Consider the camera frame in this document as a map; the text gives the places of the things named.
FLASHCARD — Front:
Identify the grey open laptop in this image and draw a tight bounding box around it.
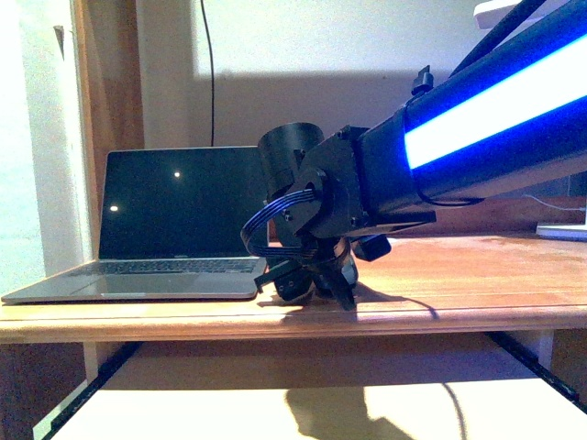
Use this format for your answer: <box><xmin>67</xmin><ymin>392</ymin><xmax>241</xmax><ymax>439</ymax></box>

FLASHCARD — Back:
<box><xmin>3</xmin><ymin>147</ymin><xmax>266</xmax><ymax>305</ymax></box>

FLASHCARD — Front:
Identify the white desk lamp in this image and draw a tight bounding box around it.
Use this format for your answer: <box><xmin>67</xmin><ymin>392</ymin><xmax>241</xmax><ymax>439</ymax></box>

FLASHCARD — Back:
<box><xmin>473</xmin><ymin>0</ymin><xmax>586</xmax><ymax>242</ymax></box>

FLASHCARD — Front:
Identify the black hanging cable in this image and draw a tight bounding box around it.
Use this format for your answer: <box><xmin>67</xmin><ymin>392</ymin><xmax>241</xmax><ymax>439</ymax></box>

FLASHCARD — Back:
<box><xmin>199</xmin><ymin>0</ymin><xmax>216</xmax><ymax>149</ymax></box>

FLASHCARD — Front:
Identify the white lamp cable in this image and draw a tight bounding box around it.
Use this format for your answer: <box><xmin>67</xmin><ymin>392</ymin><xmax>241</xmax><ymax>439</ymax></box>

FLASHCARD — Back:
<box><xmin>522</xmin><ymin>193</ymin><xmax>584</xmax><ymax>213</ymax></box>

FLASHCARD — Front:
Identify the pull-out keyboard tray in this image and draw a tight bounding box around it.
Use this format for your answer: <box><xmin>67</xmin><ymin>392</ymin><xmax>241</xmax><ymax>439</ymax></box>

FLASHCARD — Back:
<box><xmin>57</xmin><ymin>334</ymin><xmax>586</xmax><ymax>439</ymax></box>

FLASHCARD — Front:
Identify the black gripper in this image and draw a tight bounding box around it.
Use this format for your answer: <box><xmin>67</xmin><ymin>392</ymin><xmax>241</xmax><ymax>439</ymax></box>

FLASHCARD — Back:
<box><xmin>254</xmin><ymin>123</ymin><xmax>356</xmax><ymax>311</ymax></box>

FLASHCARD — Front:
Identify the blue ribbon cable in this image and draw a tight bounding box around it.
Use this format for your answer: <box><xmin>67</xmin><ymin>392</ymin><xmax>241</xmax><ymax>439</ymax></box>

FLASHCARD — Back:
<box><xmin>240</xmin><ymin>188</ymin><xmax>320</xmax><ymax>262</ymax></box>

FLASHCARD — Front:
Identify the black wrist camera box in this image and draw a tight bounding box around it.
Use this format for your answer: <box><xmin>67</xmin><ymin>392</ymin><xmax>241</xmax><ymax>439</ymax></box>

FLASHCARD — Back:
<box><xmin>351</xmin><ymin>235</ymin><xmax>392</xmax><ymax>262</ymax></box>

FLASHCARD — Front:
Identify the wooden desk with hutch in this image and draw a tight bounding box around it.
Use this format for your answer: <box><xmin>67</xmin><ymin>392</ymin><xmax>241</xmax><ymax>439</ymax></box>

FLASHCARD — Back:
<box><xmin>0</xmin><ymin>0</ymin><xmax>587</xmax><ymax>440</ymax></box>

